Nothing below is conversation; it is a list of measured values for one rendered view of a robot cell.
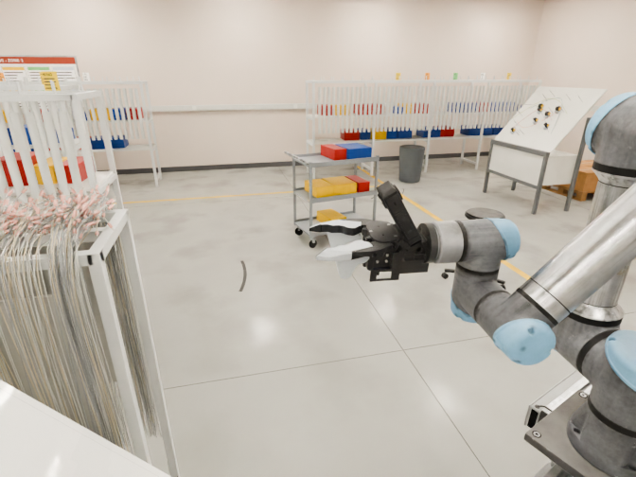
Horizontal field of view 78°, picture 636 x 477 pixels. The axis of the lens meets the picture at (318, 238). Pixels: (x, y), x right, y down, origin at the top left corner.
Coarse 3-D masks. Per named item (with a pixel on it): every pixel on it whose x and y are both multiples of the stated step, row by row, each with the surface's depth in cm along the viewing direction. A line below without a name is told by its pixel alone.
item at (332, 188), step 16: (336, 144) 458; (352, 144) 458; (304, 160) 406; (320, 160) 437; (336, 160) 431; (352, 160) 429; (368, 160) 438; (352, 176) 477; (304, 192) 459; (320, 192) 435; (336, 192) 444; (352, 192) 451; (368, 192) 453; (304, 224) 472
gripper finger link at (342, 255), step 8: (360, 240) 65; (328, 248) 63; (336, 248) 63; (344, 248) 63; (352, 248) 63; (360, 248) 63; (320, 256) 62; (328, 256) 62; (336, 256) 62; (344, 256) 62; (368, 256) 66; (336, 264) 64; (344, 264) 64; (352, 264) 65; (344, 272) 65; (352, 272) 65
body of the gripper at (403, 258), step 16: (368, 224) 69; (384, 224) 69; (432, 224) 68; (368, 240) 66; (384, 240) 64; (400, 240) 65; (432, 240) 66; (384, 256) 67; (400, 256) 66; (416, 256) 70; (432, 256) 67; (400, 272) 70; (416, 272) 71
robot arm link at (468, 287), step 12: (456, 264) 73; (456, 276) 73; (468, 276) 71; (480, 276) 70; (492, 276) 70; (456, 288) 74; (468, 288) 71; (480, 288) 69; (492, 288) 68; (456, 300) 74; (468, 300) 69; (456, 312) 75; (468, 312) 70
